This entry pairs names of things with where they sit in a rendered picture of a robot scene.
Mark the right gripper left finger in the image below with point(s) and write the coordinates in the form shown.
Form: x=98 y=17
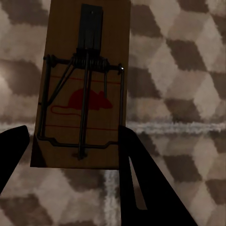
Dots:
x=13 y=143

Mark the mousetrap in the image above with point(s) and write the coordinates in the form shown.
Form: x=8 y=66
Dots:
x=83 y=88

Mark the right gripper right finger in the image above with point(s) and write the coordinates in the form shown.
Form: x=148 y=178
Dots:
x=164 y=208

